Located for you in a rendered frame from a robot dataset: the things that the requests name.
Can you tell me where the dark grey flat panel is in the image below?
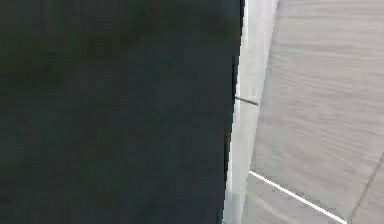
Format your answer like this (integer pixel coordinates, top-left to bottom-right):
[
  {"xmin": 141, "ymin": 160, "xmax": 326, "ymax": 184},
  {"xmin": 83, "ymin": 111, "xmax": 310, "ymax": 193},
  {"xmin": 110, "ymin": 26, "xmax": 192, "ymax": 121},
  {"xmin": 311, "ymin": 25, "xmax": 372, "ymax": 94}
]
[{"xmin": 0, "ymin": 0, "xmax": 247, "ymax": 224}]

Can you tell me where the black door handle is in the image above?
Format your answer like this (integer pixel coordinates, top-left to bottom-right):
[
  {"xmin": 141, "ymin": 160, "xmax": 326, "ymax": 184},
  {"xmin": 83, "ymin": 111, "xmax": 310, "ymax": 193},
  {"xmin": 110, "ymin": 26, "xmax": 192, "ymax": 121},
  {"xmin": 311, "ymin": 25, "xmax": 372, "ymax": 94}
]
[{"xmin": 234, "ymin": 95, "xmax": 260, "ymax": 107}]

